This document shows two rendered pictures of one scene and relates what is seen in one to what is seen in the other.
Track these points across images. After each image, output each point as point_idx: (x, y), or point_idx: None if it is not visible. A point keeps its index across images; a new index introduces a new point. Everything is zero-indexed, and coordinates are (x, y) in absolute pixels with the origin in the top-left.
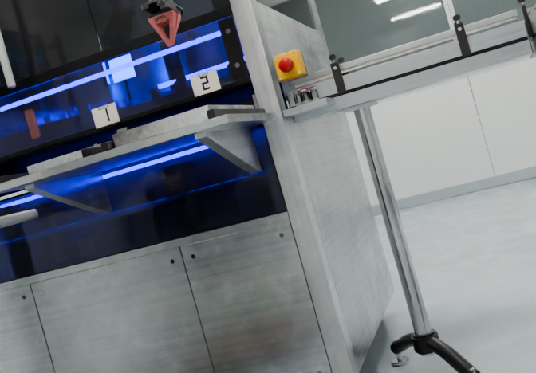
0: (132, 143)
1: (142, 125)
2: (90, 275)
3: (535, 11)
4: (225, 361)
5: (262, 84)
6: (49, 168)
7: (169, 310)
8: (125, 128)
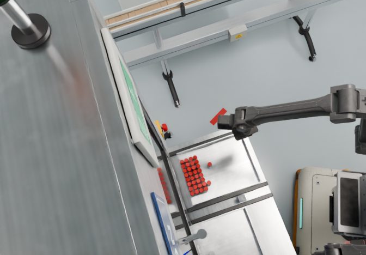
0: (261, 169)
1: (254, 164)
2: None
3: (135, 26)
4: None
5: (166, 147)
6: (281, 217)
7: None
8: (238, 196)
